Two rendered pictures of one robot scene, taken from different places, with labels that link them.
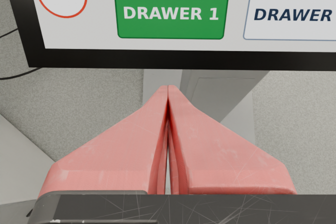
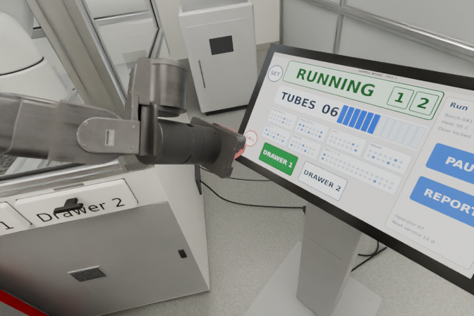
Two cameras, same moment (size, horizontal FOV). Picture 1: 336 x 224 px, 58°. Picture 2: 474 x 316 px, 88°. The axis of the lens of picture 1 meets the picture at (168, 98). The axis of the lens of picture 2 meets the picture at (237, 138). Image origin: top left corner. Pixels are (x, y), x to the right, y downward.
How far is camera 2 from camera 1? 0.36 m
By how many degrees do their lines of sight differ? 43
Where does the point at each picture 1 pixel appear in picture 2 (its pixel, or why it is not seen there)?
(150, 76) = (298, 250)
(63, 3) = (249, 141)
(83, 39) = (248, 154)
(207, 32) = (286, 171)
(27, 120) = (213, 226)
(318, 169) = not seen: outside the picture
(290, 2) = (317, 172)
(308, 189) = not seen: outside the picture
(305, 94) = not seen: outside the picture
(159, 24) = (272, 160)
